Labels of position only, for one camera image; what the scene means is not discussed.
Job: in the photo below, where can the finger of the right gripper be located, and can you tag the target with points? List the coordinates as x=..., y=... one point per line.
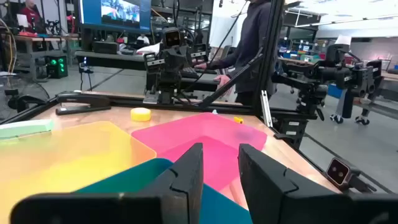
x=198, y=53
x=154, y=63

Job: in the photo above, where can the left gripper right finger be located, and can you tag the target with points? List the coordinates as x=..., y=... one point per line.
x=267, y=193

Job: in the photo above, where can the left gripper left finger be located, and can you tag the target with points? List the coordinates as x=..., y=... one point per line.
x=183, y=193

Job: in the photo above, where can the yellow tape roll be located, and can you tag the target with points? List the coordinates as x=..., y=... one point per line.
x=140, y=115

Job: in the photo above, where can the yellow toy block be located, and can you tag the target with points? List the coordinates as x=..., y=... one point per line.
x=238, y=120

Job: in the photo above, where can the black stapler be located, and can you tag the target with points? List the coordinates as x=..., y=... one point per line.
x=84, y=102

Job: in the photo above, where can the mint green stapler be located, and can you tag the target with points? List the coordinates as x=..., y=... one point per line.
x=26, y=128

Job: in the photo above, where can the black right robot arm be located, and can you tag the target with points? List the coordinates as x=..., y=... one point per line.
x=168, y=90

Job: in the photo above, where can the person's hand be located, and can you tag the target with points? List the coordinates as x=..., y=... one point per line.
x=222, y=81
x=200, y=65

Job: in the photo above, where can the long black bench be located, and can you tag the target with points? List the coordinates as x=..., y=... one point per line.
x=109, y=60

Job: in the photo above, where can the black box speaker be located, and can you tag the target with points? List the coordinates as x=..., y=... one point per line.
x=105, y=47

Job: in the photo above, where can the person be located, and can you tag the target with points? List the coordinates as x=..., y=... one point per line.
x=248, y=40
x=30, y=15

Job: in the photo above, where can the blue plastic bin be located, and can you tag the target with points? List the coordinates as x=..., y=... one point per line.
x=130, y=177

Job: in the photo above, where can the pink translucent plastic bin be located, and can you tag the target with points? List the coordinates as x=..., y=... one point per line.
x=199, y=130

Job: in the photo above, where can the large monitor screen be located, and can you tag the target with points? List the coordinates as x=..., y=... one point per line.
x=93, y=15

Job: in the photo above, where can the blue storage crates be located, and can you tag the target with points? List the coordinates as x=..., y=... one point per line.
x=295, y=55

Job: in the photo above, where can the computer with green lights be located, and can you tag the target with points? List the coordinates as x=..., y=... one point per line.
x=57, y=66

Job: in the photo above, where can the yellow translucent plastic bin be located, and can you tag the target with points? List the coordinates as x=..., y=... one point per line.
x=77, y=155

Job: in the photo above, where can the workbench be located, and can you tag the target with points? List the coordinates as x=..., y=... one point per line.
x=37, y=39

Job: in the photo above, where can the black robot rig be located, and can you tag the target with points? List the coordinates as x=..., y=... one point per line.
x=335, y=74

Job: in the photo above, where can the black floor fan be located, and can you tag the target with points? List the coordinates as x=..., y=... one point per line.
x=18, y=99

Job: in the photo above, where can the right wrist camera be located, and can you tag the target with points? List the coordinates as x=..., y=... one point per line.
x=172, y=38

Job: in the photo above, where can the black aluminium table frame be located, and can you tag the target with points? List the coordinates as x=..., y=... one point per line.
x=267, y=62

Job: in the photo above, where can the table-level camera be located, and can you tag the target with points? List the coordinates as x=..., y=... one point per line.
x=338, y=171

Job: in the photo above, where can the white metal bracket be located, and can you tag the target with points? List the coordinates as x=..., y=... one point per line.
x=266, y=109

